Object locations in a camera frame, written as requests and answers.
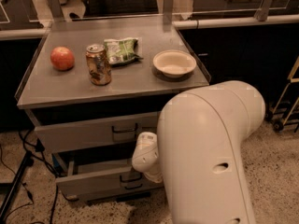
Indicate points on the grey drawer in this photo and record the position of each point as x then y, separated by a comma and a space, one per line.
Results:
120, 194
63, 137
100, 176

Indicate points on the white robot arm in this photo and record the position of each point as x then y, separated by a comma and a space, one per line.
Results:
196, 153

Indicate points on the grey drawer cabinet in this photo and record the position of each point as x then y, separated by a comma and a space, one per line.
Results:
74, 117

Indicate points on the white bowl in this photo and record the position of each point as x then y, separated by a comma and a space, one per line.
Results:
174, 63

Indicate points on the green chip bag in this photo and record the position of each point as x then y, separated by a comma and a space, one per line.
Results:
121, 51

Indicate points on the crushed soda can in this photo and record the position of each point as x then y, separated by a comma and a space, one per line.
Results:
99, 67

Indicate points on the red apple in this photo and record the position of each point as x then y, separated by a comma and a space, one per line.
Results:
62, 58

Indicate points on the black stand leg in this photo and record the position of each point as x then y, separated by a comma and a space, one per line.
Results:
13, 186

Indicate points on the dark counter with rail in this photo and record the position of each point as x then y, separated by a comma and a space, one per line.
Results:
260, 53

